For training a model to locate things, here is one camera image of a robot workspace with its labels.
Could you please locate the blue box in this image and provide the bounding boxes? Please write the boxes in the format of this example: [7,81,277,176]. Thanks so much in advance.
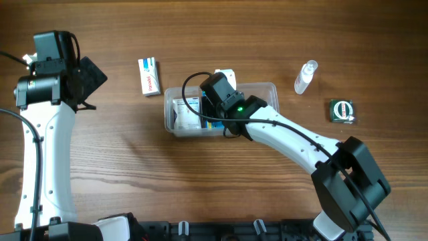
[201,91,224,129]

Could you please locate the white Hansaplast plaster box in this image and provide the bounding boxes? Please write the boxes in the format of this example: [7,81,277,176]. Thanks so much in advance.
[173,99,201,130]

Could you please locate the clear spray bottle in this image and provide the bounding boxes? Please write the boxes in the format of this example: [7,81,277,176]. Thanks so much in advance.
[294,60,318,94]

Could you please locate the green round-logo box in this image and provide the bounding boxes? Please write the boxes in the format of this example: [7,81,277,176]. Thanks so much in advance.
[329,99,356,125]

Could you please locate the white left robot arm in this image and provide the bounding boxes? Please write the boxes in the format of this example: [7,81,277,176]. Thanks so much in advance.
[1,57,148,240]

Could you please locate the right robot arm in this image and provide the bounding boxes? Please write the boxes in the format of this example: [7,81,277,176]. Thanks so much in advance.
[203,92,391,240]

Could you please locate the clear plastic container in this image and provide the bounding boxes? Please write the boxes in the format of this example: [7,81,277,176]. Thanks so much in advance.
[165,82,280,137]

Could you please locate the white Panadol box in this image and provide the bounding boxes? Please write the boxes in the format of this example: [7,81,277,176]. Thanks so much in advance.
[138,57,161,96]

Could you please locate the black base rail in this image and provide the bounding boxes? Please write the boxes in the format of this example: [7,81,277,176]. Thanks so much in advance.
[140,219,324,241]

